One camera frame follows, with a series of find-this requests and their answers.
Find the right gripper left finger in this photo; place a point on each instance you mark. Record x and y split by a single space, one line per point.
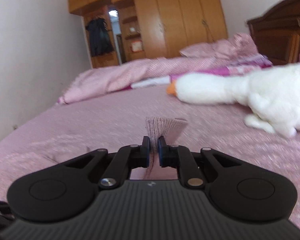
123 162

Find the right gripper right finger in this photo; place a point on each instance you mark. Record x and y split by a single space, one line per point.
180 158

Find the pink knitted cardigan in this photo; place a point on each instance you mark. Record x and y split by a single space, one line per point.
171 129

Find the pink floral bed sheet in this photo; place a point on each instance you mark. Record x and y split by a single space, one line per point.
118 119

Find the white pillow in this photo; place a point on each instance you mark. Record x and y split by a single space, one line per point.
156 81

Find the black hanging jacket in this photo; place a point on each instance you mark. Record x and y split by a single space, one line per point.
99 39

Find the white plush goose toy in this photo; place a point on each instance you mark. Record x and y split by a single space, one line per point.
272 94

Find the pink checkered duvet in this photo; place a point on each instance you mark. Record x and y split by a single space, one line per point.
237 55

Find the light wooden wardrobe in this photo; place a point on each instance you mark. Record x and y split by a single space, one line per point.
158 28

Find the dark wooden headboard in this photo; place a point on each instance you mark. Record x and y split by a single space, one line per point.
277 32

